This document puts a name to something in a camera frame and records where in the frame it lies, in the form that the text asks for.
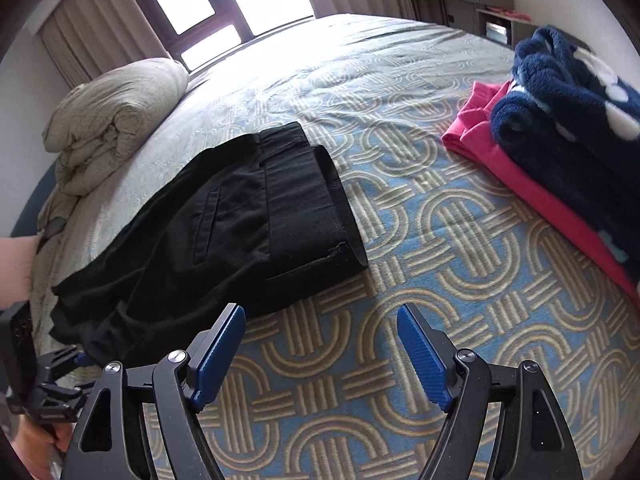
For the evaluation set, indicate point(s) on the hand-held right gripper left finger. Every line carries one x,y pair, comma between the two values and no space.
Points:
220,350

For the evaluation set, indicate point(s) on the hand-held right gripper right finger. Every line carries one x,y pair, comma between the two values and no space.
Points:
422,355

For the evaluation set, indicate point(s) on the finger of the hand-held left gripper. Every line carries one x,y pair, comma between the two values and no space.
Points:
57,362
52,402

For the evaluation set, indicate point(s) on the black pants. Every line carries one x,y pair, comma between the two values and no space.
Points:
225,240

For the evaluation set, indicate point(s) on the person's left hand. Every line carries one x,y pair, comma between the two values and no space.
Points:
37,447

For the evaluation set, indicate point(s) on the blue patterned bed blanket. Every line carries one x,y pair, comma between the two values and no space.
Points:
400,240

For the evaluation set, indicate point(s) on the blue bed headboard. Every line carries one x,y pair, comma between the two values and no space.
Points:
27,205

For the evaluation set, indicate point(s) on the folded pink garment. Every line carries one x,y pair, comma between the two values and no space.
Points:
505,160

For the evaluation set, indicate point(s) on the folded beige duvet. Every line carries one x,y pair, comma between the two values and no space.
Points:
115,115

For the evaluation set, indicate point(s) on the navy fleece with white dots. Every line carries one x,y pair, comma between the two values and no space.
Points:
565,110

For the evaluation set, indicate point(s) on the grey shelf unit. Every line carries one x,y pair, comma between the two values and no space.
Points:
500,27

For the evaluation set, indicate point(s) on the dark framed window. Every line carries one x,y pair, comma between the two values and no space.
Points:
200,5

